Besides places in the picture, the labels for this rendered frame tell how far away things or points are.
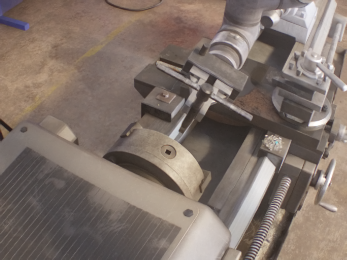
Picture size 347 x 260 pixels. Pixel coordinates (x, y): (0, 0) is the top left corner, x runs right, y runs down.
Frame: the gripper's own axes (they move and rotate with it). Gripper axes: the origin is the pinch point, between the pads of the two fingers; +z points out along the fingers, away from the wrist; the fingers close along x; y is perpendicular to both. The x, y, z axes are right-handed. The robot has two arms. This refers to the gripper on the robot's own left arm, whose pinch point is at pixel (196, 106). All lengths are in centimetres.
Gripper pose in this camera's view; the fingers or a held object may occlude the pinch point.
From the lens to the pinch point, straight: 82.4
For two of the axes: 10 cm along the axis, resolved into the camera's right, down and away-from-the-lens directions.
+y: 3.2, -5.3, -7.9
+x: 8.6, 5.1, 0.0
